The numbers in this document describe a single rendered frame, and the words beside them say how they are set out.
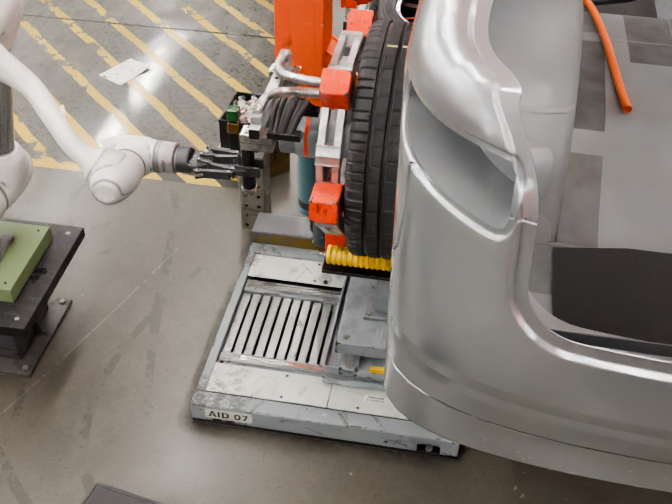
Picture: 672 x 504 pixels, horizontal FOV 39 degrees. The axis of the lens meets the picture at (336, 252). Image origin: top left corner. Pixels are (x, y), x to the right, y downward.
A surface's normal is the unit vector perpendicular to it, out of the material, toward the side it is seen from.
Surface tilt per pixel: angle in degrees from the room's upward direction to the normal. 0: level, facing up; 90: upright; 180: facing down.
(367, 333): 0
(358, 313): 0
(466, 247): 88
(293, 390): 0
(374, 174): 71
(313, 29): 90
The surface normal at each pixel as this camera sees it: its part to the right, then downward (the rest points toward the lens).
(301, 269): 0.02, -0.76
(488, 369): -0.46, 0.64
